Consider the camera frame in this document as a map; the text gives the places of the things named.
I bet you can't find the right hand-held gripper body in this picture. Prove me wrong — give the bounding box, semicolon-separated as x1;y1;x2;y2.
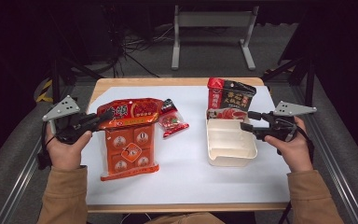
255;100;318;144

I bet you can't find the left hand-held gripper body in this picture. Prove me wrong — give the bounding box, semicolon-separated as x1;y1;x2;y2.
42;94;101;146

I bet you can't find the black sauce packet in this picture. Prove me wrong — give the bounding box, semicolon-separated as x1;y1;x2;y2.
222;79;257;120

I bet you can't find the orange-red soup base packet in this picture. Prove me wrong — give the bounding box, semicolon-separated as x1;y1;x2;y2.
96;97;164;130

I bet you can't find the white divided plastic box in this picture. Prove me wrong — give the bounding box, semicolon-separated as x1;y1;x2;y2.
205;108;258;167

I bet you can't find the red sauce packet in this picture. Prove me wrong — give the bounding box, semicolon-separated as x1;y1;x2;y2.
207;77;231;120

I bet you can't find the person's left hand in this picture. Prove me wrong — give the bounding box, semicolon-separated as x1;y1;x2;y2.
45;128;93;172

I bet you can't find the person's right hand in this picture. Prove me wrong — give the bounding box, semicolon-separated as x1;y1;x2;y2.
264;116;315;174

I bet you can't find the large clear orange seasoning pack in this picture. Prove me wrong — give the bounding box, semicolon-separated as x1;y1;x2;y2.
100;122;160;182

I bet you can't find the black tripod stand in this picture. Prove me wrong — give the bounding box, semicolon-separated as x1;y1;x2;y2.
261;54;317;107
47;52;104;105

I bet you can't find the small clear red-black seasoning packet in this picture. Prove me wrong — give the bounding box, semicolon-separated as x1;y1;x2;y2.
158;98;190;138

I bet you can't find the grey metal stand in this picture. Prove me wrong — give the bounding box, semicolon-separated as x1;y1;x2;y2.
171;5;260;71

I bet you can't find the person's tan clothing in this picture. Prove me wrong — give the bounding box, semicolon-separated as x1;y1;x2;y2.
144;212;227;224

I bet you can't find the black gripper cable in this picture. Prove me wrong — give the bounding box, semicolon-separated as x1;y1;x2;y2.
276;124;316;224
36;120;58;172

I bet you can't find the bundle of black cables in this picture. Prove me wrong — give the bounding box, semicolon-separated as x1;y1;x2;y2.
103;6;172;78

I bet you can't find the aluminium frame rail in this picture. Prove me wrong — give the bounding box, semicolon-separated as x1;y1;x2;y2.
302;102;358;224
0;136;46;224

